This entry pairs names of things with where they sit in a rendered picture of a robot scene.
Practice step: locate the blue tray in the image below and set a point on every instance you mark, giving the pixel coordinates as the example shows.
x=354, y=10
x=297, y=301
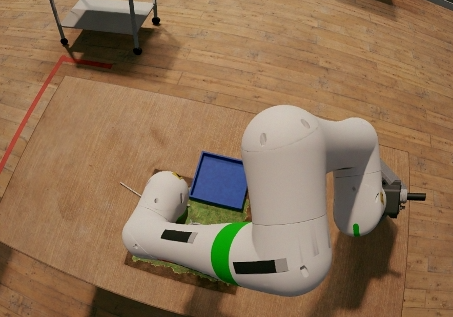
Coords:
x=219, y=180

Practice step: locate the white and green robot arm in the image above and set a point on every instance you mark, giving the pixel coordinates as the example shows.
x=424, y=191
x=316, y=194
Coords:
x=286, y=250

